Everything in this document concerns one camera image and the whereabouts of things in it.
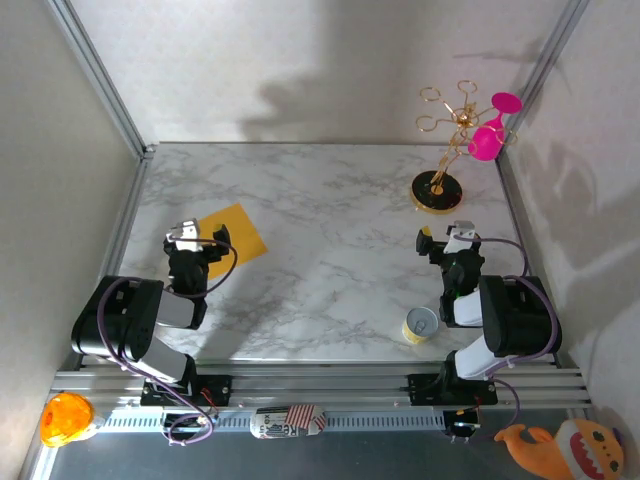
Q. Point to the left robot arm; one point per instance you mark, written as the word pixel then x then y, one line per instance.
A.
pixel 125 320

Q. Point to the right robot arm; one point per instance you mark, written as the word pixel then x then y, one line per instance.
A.
pixel 520 320

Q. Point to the yellow tin can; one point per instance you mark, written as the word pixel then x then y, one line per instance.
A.
pixel 420 325

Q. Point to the pink plastic wine glass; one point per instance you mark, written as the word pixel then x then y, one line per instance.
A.
pixel 485 142

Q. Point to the black electronics board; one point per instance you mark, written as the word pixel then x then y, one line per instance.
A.
pixel 460 427
pixel 186 424

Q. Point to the printed striped drink can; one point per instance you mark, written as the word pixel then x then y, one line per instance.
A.
pixel 280 424

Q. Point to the orange translucent plastic ball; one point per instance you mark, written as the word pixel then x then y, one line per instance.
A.
pixel 65 417

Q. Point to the orange plush monster toy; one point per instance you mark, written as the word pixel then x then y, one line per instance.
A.
pixel 565 450

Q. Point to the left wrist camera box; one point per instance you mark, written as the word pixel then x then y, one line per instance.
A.
pixel 184 232

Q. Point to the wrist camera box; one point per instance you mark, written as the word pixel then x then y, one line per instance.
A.
pixel 461 235
pixel 184 232

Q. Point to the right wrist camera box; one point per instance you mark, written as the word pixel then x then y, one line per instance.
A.
pixel 461 235

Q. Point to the aluminium table side rail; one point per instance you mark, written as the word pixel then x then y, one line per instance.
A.
pixel 126 225
pixel 517 210

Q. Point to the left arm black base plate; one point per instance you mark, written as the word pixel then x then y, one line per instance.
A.
pixel 220 387

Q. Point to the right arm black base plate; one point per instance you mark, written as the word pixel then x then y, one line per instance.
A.
pixel 425 392

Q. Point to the aluminium frame cross rail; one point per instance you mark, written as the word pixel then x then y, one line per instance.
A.
pixel 320 387

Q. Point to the aluminium frame post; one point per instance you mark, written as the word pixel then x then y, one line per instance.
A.
pixel 100 75
pixel 547 65

